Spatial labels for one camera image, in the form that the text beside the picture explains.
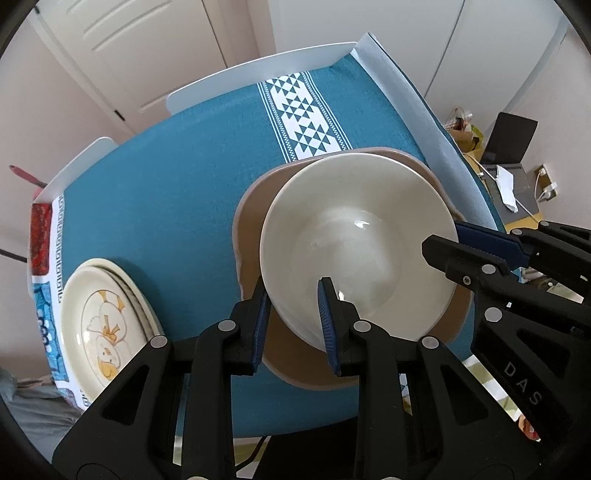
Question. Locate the pink stick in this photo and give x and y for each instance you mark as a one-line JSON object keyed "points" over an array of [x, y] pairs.
{"points": [[27, 177]]}

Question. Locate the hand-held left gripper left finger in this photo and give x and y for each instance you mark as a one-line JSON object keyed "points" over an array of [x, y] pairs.
{"points": [[262, 318]]}

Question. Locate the crumpled white paper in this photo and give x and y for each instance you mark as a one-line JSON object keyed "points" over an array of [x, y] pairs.
{"points": [[506, 187]]}

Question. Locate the beige square plastic bowl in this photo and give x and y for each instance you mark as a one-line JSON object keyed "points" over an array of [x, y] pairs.
{"points": [[251, 221]]}

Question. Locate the white panelled door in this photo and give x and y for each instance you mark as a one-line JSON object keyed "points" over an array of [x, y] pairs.
{"points": [[138, 46]]}

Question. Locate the grey cloth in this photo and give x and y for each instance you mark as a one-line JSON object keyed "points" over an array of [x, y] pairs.
{"points": [[37, 410]]}

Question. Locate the small cream floral plate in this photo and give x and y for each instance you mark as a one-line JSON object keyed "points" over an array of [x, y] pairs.
{"points": [[101, 323]]}

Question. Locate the cream bowl with cartoon print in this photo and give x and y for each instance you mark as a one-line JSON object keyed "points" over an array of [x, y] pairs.
{"points": [[360, 240]]}

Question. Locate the brown paper bag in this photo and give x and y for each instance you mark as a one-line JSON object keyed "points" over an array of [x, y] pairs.
{"points": [[461, 131]]}

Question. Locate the wall socket with charger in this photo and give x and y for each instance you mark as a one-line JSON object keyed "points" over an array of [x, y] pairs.
{"points": [[548, 184]]}

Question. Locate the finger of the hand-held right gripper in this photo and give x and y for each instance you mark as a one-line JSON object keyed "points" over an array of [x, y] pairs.
{"points": [[461, 263], [489, 242]]}

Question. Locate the black laptop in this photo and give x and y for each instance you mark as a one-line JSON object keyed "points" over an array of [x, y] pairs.
{"points": [[510, 136]]}

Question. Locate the blue patterned tablecloth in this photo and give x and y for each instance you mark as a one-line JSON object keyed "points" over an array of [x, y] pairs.
{"points": [[184, 184]]}

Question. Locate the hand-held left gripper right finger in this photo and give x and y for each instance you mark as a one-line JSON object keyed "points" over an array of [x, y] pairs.
{"points": [[325, 318]]}

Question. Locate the yellow striped cloth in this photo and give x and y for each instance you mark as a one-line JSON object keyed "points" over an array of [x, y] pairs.
{"points": [[489, 387]]}

